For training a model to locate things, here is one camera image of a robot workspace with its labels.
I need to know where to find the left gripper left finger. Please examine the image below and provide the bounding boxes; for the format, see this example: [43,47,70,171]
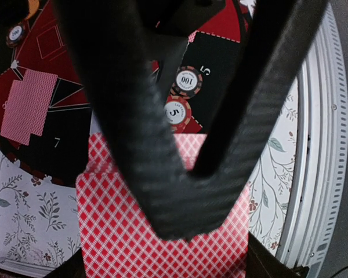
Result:
[45,248,86,278]

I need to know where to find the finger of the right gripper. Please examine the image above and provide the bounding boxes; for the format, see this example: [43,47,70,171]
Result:
[188,0,330,238]
[53,0,192,241]

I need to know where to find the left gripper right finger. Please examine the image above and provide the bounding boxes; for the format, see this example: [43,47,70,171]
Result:
[246,232,309,278]

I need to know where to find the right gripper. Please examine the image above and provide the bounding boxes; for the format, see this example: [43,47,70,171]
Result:
[144,0,226,37]

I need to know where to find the face-down card seat four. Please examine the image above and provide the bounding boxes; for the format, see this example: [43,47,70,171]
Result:
[188,31,197,43]

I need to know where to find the red playing card deck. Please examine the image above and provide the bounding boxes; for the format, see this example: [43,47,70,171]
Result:
[76,133,249,277]

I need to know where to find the dark chips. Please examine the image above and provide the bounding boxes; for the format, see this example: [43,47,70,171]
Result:
[6,23,27,48]
[170,65,203,100]

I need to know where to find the orange chips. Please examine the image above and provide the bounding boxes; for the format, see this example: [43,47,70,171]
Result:
[164,95,192,133]

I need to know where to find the face-down card seat eight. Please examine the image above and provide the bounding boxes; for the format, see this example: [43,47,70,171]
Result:
[0,79,52,145]

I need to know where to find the floral table cloth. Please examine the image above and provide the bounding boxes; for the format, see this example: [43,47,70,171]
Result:
[0,85,298,275]

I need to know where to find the round red black poker mat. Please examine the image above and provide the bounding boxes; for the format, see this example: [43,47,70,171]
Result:
[0,1,254,187]

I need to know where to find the front aluminium rail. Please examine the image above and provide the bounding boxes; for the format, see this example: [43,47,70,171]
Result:
[276,5,348,277]

